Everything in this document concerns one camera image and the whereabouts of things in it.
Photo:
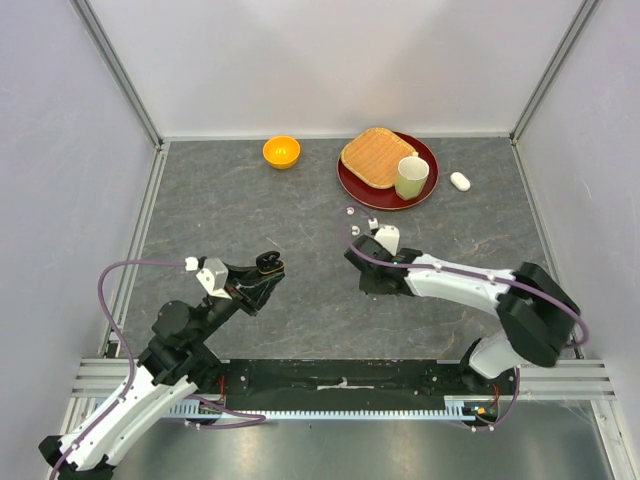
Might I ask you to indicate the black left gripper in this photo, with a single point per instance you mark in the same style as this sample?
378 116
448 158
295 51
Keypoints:
248 288

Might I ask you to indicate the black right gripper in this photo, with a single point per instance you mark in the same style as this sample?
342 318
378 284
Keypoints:
367 286

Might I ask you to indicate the black earbud charging case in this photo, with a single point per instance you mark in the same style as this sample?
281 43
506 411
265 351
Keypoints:
269 262

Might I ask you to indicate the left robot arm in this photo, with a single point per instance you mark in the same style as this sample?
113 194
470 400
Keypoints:
175 364

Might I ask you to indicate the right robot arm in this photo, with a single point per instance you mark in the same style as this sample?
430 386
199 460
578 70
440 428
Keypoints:
536 315

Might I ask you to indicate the white earbud charging case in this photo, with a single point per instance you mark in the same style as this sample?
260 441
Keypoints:
460 181

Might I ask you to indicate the dark red round tray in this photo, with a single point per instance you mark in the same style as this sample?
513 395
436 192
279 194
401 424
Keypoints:
387 199

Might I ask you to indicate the pale green cup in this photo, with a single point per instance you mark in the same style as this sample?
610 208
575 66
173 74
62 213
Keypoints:
412 174

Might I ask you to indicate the woven bamboo tray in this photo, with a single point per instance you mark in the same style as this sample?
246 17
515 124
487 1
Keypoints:
374 155

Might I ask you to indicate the orange plastic bowl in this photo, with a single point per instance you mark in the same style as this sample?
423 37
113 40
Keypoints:
281 152

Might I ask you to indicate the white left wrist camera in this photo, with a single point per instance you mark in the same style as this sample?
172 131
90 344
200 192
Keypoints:
213 275

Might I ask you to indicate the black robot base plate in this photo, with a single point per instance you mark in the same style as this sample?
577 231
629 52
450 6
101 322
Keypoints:
347 386

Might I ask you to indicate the light blue cable duct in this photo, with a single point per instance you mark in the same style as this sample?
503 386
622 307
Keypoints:
192 409

